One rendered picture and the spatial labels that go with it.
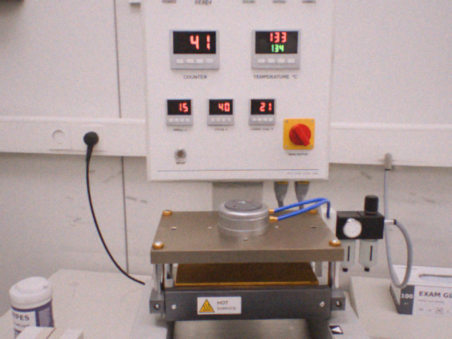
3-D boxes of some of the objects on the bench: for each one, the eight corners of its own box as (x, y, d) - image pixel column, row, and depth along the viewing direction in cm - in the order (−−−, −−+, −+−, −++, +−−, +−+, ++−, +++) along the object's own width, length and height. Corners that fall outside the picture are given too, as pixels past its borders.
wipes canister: (29, 331, 112) (23, 272, 109) (64, 335, 110) (59, 274, 107) (6, 354, 104) (-1, 289, 100) (44, 358, 102) (38, 292, 99)
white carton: (389, 290, 122) (391, 263, 121) (485, 296, 119) (490, 269, 117) (397, 314, 111) (400, 284, 109) (506, 322, 107) (510, 292, 105)
